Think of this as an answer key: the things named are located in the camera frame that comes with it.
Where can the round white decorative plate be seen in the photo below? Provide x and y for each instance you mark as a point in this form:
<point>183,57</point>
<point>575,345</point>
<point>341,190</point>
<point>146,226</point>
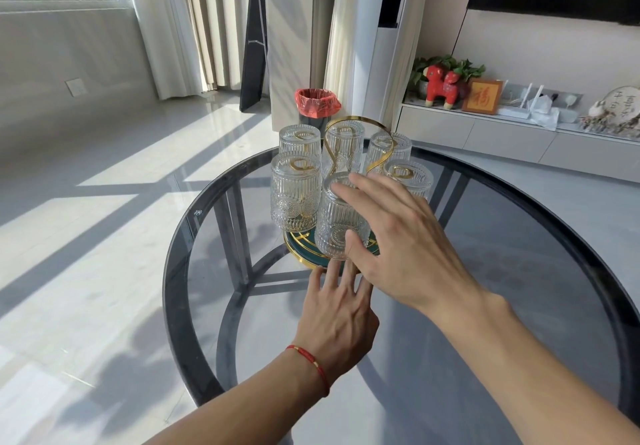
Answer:
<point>625,105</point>

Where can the grey wall socket panel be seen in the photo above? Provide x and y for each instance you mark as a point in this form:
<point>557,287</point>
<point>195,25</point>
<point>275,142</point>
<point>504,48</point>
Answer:
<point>570,99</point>

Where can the cluster of small figurines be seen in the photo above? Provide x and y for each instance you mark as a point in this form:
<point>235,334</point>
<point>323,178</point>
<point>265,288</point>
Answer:
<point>607,127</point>

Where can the beige curtain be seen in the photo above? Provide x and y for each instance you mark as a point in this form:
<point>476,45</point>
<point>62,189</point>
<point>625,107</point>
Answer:
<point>220,20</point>

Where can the gold and green cup rack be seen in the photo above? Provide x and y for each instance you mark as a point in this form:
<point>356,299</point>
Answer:
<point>305,242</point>

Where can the crumpled white tissue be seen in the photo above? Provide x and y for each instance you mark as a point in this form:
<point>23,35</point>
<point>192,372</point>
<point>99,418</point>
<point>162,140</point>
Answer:
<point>545,115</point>

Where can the person's right hand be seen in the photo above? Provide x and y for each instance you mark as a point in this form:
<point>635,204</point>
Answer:
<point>415,260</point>

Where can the person's right forearm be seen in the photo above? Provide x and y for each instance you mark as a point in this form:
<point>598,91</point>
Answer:
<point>540,384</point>

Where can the small wooden framed picture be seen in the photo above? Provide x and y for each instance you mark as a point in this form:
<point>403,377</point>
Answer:
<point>482,96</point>

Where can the green potted plant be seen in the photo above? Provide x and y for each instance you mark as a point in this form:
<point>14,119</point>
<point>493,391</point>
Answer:
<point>467,70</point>

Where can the white router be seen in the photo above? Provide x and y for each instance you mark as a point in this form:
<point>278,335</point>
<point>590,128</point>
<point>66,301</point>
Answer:
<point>512,112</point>

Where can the grey vertical pipe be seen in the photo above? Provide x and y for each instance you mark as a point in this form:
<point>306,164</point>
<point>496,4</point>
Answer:
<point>320,15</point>

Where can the person's left forearm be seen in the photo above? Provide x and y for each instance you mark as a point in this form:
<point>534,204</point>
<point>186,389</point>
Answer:
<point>240,409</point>

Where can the white sheer curtain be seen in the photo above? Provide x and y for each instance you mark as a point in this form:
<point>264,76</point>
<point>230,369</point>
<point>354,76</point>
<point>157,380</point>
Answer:
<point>160,30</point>

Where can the red horse figurine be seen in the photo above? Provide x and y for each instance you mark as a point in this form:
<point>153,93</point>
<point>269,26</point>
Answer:
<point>442,87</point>

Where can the white standing air conditioner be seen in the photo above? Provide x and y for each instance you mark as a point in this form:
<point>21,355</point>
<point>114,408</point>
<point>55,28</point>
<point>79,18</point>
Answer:
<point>382,75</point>

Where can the trash bin with red bag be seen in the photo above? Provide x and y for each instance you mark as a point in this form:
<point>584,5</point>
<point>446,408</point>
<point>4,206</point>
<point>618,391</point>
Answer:
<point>317,102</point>

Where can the round black glass table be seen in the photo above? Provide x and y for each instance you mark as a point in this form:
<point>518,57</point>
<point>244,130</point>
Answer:
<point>172,285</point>

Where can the black marble slab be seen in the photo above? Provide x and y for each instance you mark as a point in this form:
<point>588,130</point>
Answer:
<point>255,65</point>

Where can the person's left hand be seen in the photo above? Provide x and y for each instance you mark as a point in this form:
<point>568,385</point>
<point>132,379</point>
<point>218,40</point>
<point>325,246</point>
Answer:
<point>340,325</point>

